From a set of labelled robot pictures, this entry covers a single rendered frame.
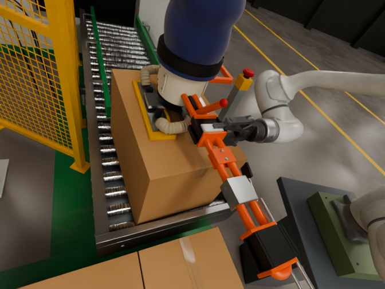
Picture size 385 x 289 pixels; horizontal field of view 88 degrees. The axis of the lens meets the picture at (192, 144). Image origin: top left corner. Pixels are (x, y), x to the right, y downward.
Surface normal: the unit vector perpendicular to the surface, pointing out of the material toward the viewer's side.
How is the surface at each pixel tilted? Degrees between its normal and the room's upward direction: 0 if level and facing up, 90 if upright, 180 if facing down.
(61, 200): 0
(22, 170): 0
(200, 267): 0
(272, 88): 64
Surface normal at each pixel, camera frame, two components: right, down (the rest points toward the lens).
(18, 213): 0.30, -0.65
